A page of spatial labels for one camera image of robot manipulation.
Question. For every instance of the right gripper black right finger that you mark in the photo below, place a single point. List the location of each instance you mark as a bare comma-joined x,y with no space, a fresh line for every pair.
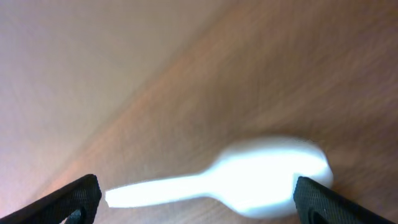
316,204

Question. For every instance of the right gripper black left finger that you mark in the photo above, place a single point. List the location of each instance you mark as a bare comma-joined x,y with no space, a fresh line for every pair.
77,202

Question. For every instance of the white spoon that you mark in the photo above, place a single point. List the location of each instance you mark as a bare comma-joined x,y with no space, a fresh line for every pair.
255,178

